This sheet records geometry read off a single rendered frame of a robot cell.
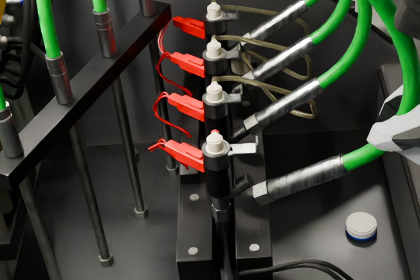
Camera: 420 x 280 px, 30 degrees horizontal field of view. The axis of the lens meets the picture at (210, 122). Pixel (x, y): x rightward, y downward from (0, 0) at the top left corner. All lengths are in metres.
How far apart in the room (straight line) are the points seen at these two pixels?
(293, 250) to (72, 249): 0.29
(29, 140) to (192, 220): 0.20
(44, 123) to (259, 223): 0.25
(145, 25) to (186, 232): 0.26
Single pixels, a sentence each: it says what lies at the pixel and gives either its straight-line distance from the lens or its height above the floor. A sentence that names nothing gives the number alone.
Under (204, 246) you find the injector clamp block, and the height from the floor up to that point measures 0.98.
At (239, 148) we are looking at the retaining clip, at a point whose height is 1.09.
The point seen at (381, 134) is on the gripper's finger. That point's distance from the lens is 0.61.
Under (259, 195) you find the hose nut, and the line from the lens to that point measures 0.71.
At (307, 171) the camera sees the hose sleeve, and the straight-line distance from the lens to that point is 0.68.
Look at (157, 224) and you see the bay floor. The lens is 1.07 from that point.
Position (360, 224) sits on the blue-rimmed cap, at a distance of 1.03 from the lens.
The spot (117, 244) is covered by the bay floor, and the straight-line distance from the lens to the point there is 1.05.
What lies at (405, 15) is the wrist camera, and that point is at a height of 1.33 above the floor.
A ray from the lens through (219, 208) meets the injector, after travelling 0.82.
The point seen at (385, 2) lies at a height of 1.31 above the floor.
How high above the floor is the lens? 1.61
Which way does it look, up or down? 40 degrees down
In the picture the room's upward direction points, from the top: 6 degrees counter-clockwise
